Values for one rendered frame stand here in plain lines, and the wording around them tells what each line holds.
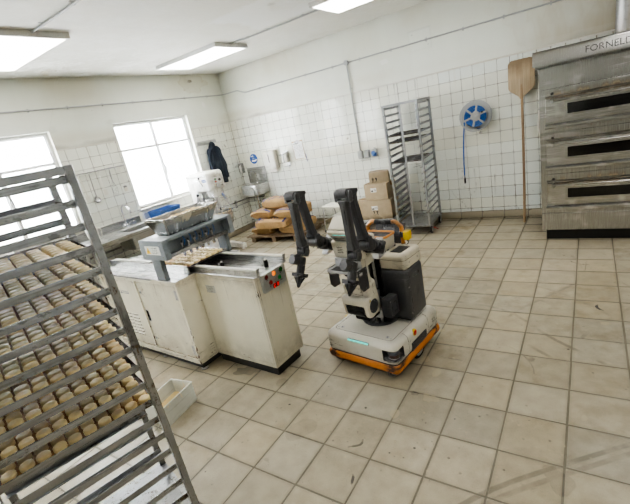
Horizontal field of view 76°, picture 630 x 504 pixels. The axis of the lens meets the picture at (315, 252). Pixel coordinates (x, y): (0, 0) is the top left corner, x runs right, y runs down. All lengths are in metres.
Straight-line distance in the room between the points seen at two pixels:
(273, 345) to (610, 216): 3.80
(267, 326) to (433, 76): 4.45
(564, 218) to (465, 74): 2.32
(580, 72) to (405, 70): 2.39
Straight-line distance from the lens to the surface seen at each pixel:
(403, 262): 2.88
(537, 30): 6.10
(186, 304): 3.40
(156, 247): 3.32
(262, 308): 2.98
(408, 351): 3.00
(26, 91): 6.46
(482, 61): 6.17
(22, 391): 1.93
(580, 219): 5.28
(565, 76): 5.05
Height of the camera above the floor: 1.79
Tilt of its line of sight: 18 degrees down
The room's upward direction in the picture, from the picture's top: 12 degrees counter-clockwise
